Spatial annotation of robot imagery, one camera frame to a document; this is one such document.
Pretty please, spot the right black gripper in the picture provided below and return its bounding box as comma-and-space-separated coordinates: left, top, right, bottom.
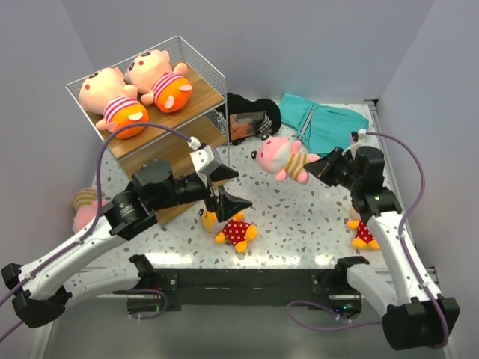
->
304, 147, 361, 191

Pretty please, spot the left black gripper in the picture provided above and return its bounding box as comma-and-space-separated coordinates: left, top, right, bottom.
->
151, 163, 252, 221

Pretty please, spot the pink frog plush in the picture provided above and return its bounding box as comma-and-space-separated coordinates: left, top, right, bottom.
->
251, 135, 320, 185
72, 188, 98, 233

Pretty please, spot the large black-haired boy plush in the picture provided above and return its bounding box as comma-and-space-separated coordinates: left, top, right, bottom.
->
124, 49, 192, 113

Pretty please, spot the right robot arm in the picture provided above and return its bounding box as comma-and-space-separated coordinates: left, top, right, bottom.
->
304, 146, 460, 350

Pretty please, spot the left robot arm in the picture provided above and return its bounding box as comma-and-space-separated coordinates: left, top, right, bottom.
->
1, 159, 252, 328

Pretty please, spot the teal folded cloth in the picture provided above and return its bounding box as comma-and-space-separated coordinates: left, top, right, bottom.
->
279, 93, 369, 157

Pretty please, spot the yellow frog plush centre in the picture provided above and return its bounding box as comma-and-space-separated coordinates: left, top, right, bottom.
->
198, 209, 258, 254

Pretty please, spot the yellow frog plush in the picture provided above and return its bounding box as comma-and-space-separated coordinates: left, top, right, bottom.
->
347, 208, 379, 250
198, 209, 258, 254

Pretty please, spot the black printed garment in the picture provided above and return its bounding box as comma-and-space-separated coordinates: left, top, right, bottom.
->
219, 93, 282, 145

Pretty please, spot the yellow frog plush right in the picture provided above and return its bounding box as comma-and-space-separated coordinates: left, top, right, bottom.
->
347, 208, 379, 250

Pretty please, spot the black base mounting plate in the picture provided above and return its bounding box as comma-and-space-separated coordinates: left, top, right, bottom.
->
126, 267, 364, 313

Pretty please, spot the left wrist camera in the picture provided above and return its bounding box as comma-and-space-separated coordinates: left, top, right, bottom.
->
190, 145, 222, 176

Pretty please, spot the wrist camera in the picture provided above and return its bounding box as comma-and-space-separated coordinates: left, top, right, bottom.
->
190, 145, 222, 176
343, 129, 367, 158

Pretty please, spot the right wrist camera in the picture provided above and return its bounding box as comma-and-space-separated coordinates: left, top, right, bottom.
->
343, 129, 367, 158

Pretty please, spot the aluminium frame rail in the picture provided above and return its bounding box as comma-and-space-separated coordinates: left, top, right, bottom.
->
364, 99, 382, 133

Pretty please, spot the white wire wooden shelf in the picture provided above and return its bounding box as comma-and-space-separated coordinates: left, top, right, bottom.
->
65, 35, 231, 227

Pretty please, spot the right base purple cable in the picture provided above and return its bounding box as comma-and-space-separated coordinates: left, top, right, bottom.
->
287, 301, 382, 332

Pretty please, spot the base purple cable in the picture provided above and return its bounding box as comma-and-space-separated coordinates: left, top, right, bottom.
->
126, 288, 170, 321
287, 301, 382, 332

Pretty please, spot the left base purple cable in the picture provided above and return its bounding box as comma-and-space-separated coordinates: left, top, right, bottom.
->
126, 288, 170, 321

